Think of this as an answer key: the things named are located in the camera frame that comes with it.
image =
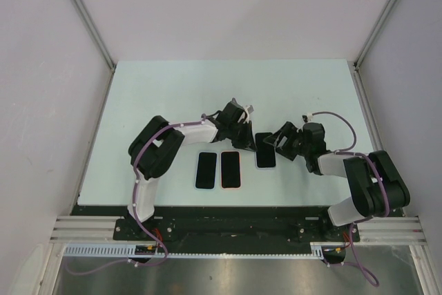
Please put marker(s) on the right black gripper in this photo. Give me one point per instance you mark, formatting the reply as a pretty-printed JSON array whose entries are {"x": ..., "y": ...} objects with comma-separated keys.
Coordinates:
[{"x": 287, "y": 130}]

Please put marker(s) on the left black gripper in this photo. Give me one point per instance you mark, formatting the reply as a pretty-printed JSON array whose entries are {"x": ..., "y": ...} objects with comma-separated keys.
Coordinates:
[{"x": 248, "y": 142}]

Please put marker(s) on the purple phone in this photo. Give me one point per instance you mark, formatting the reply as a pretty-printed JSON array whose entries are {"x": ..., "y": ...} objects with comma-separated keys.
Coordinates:
[{"x": 230, "y": 170}]

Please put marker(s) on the pink phone case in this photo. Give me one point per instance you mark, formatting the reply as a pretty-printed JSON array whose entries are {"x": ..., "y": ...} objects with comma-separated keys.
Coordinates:
[{"x": 230, "y": 188}]

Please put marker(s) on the black phone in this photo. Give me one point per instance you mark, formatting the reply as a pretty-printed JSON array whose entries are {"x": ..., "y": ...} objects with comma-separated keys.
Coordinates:
[{"x": 265, "y": 153}]

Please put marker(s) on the lavender phone case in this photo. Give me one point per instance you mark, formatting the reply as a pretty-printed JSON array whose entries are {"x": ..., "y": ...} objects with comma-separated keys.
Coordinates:
[{"x": 266, "y": 168}]

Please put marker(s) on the light blue phone case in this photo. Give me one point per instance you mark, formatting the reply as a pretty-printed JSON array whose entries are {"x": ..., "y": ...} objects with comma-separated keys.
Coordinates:
[{"x": 206, "y": 189}]

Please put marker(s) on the blue phone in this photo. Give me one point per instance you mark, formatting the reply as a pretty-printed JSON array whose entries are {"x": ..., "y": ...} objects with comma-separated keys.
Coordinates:
[{"x": 206, "y": 170}]

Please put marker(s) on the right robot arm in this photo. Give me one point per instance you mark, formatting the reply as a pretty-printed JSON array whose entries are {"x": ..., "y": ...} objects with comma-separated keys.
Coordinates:
[{"x": 376, "y": 187}]

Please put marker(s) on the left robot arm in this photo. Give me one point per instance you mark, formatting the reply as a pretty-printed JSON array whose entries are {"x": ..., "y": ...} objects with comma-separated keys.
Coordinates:
[{"x": 153, "y": 151}]

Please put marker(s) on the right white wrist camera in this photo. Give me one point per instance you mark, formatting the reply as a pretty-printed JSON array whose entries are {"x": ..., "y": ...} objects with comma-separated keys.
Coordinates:
[{"x": 307, "y": 117}]

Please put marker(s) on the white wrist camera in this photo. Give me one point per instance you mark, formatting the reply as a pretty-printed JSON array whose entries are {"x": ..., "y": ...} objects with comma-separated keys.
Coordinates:
[
  {"x": 247, "y": 110},
  {"x": 307, "y": 117}
]

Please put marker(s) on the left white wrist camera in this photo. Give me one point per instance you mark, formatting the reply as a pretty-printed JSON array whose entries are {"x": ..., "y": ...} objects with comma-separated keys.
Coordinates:
[{"x": 247, "y": 110}]

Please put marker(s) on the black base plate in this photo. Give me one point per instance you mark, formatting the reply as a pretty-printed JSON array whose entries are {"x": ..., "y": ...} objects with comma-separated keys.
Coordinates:
[{"x": 212, "y": 242}]

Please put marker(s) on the right side aluminium rail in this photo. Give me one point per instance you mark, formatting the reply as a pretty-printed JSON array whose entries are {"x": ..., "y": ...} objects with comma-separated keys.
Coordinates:
[{"x": 368, "y": 115}]

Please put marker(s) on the aluminium rail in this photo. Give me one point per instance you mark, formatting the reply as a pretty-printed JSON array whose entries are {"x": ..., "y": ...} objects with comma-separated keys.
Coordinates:
[
  {"x": 368, "y": 115},
  {"x": 378, "y": 231}
]

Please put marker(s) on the aluminium front rail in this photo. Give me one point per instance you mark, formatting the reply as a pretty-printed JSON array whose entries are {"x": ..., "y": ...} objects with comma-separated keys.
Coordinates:
[{"x": 378, "y": 231}]

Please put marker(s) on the white slotted cable duct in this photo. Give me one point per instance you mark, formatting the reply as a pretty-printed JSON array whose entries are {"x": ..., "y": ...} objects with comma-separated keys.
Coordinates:
[{"x": 77, "y": 250}]

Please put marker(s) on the right corner aluminium post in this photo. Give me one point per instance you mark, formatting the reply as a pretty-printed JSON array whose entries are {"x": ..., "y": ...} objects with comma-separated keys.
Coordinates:
[{"x": 374, "y": 32}]

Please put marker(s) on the corner aluminium post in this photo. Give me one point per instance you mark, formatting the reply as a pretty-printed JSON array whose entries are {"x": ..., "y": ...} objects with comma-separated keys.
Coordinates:
[
  {"x": 93, "y": 32},
  {"x": 374, "y": 32}
]

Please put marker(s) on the left corner aluminium post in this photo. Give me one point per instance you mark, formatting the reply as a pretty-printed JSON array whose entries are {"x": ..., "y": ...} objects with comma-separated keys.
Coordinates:
[{"x": 93, "y": 32}]

